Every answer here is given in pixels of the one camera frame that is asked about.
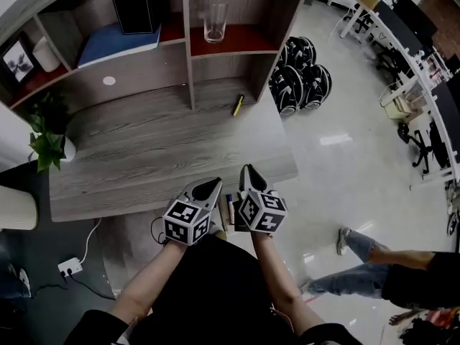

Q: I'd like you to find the black square box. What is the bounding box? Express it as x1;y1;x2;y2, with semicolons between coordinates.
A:
111;0;162;35

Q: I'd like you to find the person's beige shoe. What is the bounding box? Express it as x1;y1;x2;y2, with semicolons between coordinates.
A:
210;221;228;241

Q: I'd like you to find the cream storage crate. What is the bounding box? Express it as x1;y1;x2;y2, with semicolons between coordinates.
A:
379;80;431;120

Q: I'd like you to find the white wheeled device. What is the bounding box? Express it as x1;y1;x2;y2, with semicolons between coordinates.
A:
445;181;460;236

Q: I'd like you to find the white power strip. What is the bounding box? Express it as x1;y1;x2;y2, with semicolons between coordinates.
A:
57;257;83;278

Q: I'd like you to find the white cylindrical pot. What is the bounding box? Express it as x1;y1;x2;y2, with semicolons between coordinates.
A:
32;36;63;73

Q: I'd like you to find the person's right forearm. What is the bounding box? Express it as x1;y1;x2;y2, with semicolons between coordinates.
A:
249;230;326;337

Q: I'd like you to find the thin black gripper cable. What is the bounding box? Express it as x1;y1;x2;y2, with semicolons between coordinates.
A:
149;216;168;246

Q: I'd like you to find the black office chair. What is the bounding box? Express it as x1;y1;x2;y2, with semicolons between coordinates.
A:
375;43;418;82
397;120;452;175

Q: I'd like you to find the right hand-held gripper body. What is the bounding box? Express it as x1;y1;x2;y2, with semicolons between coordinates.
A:
238;190;288;234

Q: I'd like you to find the grey wooden desk hutch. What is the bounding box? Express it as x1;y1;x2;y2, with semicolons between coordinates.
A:
0;0;313;121

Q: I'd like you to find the person's left forearm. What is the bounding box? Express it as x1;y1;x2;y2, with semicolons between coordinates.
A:
107;241;188;325

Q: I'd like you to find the green potted plant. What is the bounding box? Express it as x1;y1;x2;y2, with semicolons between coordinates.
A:
27;91;78;173

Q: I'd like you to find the long white office desk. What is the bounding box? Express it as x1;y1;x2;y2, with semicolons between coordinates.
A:
308;0;460;190

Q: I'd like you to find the wooden drawer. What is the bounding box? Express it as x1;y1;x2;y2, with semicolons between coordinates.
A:
215;190;252;234

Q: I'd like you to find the white power cable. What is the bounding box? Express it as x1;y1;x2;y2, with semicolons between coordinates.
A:
78;217;103;265

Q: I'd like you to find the black framed picture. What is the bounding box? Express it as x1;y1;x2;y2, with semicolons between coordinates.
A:
0;40;35;86

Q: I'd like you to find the blue-capped marker pen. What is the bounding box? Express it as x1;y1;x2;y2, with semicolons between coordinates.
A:
225;193;236;226

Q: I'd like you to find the blue book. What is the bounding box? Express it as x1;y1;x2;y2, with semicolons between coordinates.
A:
77;22;162;70

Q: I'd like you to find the person's black clothing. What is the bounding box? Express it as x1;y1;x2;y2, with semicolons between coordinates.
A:
64;234;364;345

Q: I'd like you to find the black power cable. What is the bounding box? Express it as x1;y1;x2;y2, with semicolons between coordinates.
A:
68;271;116;301
32;273;69;296

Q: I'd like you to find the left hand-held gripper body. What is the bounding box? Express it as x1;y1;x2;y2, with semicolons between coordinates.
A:
162;198;212;247

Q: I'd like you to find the pink cloth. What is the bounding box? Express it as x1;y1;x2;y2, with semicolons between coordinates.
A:
422;309;460;325

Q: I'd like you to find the clear drinking glass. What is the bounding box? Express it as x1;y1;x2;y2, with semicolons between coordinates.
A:
203;0;230;45

